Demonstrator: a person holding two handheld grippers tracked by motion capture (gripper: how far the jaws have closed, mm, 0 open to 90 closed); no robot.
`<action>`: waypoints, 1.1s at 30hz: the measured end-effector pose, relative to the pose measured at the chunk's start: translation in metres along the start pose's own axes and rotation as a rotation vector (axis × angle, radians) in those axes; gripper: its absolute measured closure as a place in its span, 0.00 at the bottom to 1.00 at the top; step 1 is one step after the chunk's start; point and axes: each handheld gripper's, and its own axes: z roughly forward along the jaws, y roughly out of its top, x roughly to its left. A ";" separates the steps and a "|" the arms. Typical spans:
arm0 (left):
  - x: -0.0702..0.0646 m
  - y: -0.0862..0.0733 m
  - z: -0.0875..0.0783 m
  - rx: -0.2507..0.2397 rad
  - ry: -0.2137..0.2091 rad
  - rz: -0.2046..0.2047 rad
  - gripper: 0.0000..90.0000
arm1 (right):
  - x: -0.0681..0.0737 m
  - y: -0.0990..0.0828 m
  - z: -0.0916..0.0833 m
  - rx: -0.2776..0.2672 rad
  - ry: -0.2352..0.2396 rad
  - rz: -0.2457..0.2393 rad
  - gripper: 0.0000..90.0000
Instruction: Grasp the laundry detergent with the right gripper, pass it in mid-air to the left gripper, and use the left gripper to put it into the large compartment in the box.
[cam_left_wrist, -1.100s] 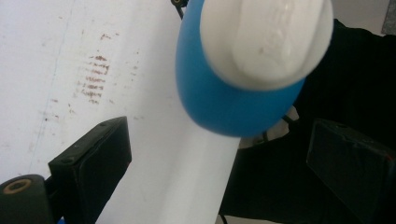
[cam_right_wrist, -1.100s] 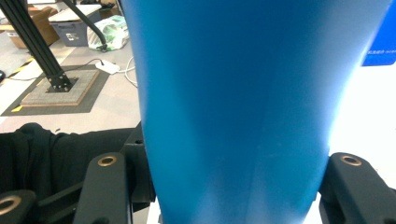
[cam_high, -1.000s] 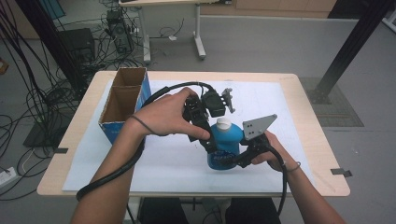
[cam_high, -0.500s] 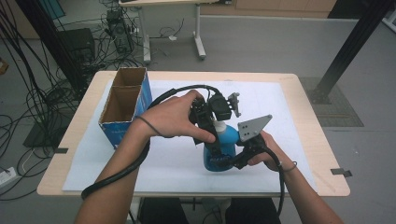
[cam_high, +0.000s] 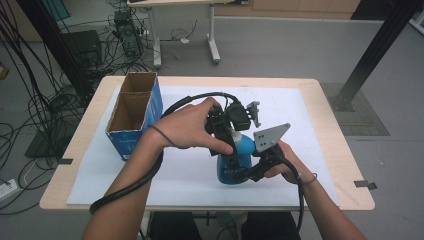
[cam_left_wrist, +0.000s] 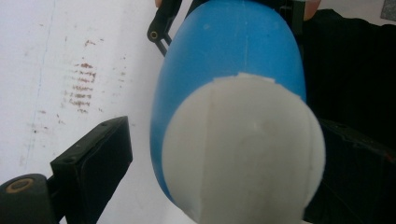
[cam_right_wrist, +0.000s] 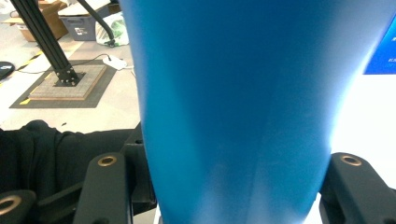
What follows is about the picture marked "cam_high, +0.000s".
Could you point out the white power strip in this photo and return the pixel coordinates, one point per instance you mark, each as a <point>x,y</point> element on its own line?
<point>7,190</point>

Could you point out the white table mat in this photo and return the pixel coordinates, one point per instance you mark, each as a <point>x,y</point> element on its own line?
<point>200,186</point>

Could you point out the black floor plate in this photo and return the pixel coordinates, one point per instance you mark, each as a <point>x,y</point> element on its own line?
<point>40,146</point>

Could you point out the black tape piece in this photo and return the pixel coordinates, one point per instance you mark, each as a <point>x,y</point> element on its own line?
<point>65,161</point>
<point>365,184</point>

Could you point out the light wooden table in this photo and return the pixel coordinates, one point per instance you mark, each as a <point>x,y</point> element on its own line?
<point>343,156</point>

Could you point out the blue cardboard box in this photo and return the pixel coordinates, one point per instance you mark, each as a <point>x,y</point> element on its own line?
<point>133,143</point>

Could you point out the black left wrist band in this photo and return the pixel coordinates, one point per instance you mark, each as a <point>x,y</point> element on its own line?
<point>165,136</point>

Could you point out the person's left leg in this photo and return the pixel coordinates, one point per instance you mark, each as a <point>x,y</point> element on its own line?
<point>175,226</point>

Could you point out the black wrist band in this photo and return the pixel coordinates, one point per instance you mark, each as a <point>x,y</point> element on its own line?
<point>165,136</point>
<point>312,180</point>

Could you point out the person's leg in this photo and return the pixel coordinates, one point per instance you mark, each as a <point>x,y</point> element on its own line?
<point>266,226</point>
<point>175,226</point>

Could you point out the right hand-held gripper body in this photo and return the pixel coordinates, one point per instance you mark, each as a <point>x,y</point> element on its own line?
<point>270,136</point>

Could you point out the black metal post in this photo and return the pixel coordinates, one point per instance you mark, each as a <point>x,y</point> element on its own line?
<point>383,36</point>
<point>56,43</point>

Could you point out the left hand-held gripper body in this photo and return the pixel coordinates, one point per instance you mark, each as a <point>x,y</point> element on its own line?
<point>238,116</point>

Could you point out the black right wrist band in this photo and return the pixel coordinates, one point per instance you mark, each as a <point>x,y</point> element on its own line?
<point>312,180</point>

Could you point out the black equipment box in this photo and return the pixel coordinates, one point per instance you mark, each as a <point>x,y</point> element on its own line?
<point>83,45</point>

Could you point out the small white adapter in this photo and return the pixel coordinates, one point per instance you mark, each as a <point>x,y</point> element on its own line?
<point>184,40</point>

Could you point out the person's right hand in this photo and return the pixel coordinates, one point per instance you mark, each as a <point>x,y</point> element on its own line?
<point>291,166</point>

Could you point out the blue bottle with white cap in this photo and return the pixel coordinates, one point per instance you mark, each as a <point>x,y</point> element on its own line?
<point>245,150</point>

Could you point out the brown box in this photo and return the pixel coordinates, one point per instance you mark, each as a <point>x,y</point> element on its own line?
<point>3,70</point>

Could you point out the person's left hand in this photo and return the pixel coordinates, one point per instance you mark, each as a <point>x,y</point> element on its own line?
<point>186,130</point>

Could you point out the person's right leg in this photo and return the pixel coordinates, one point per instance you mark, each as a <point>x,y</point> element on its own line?
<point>266,226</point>

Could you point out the white desk frame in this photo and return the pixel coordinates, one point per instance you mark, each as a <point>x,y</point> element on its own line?
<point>213,40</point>

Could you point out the teal panel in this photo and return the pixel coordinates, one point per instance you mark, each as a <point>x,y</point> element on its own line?
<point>56,8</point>

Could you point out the black computer tower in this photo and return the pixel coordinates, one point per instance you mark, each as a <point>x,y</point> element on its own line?
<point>128,36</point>

